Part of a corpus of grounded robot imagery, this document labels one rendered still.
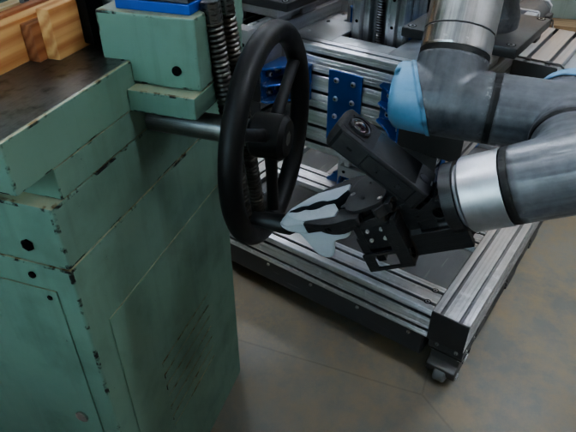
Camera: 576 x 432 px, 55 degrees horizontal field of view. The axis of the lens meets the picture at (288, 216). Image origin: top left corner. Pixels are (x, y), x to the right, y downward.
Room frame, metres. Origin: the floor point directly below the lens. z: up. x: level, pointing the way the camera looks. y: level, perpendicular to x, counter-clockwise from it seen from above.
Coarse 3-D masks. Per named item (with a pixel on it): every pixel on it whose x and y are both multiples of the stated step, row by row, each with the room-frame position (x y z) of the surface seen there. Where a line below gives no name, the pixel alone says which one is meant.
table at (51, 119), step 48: (240, 0) 1.02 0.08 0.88; (96, 48) 0.72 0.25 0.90; (0, 96) 0.57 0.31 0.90; (48, 96) 0.57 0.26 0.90; (96, 96) 0.60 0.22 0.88; (144, 96) 0.65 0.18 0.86; (192, 96) 0.63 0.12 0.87; (0, 144) 0.46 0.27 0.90; (48, 144) 0.51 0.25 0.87; (0, 192) 0.46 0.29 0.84
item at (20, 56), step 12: (24, 12) 0.70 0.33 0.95; (0, 24) 0.65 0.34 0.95; (12, 24) 0.66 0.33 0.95; (0, 36) 0.64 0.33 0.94; (12, 36) 0.66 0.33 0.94; (0, 48) 0.64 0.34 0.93; (12, 48) 0.65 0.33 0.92; (24, 48) 0.67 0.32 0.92; (0, 60) 0.63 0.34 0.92; (12, 60) 0.65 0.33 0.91; (24, 60) 0.67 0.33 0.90; (0, 72) 0.63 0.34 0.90
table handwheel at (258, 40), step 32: (256, 32) 0.62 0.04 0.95; (288, 32) 0.67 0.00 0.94; (256, 64) 0.58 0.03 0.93; (288, 64) 0.73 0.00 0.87; (288, 96) 0.69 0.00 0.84; (160, 128) 0.68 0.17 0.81; (192, 128) 0.66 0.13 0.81; (224, 128) 0.53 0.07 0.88; (256, 128) 0.63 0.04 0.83; (288, 128) 0.64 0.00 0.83; (224, 160) 0.51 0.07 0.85; (288, 160) 0.72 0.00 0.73; (224, 192) 0.51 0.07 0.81; (288, 192) 0.68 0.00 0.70
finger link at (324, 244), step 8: (320, 208) 0.50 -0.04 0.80; (328, 208) 0.49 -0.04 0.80; (336, 208) 0.48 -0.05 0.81; (288, 216) 0.51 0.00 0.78; (296, 216) 0.50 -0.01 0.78; (304, 216) 0.49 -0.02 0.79; (312, 216) 0.49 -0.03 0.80; (320, 216) 0.48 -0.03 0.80; (328, 216) 0.47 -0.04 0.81; (280, 224) 0.52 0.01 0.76; (288, 224) 0.50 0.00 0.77; (296, 224) 0.49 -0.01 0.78; (304, 232) 0.48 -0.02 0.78; (320, 232) 0.48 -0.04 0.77; (312, 240) 0.49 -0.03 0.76; (320, 240) 0.49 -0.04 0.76; (328, 240) 0.48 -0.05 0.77; (320, 248) 0.49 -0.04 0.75; (328, 248) 0.48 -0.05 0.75; (328, 256) 0.48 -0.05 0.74
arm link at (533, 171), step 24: (552, 120) 0.46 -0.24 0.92; (528, 144) 0.43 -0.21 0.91; (552, 144) 0.42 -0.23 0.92; (504, 168) 0.42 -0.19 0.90; (528, 168) 0.41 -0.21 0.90; (552, 168) 0.40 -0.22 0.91; (504, 192) 0.40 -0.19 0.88; (528, 192) 0.40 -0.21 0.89; (552, 192) 0.39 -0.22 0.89; (528, 216) 0.40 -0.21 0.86; (552, 216) 0.39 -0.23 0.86
